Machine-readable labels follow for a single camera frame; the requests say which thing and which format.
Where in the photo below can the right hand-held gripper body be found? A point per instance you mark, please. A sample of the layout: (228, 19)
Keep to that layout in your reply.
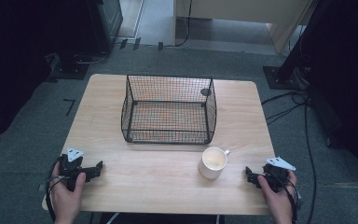
(276, 175)

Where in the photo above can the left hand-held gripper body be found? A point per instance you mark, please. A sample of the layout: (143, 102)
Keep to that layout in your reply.
(69, 169)

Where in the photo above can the white cup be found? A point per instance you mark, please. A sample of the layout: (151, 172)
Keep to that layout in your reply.
(213, 162)

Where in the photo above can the person's right hand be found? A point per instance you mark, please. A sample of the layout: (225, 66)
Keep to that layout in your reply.
(276, 200)

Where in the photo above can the person's left hand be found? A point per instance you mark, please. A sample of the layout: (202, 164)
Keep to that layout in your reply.
(66, 199)

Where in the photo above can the dark curtain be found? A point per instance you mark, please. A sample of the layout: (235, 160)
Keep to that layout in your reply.
(348, 87)
(15, 62)

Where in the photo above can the black metal stand with base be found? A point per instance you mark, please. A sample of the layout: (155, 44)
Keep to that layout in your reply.
(292, 59)

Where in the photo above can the black equipment cabinet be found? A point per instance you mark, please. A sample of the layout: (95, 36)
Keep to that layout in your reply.
(104, 25)

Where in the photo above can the beige wooden cabinet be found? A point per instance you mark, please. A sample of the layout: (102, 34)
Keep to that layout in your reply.
(242, 11)

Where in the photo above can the black stand base plate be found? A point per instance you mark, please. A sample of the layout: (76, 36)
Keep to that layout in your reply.
(70, 70)

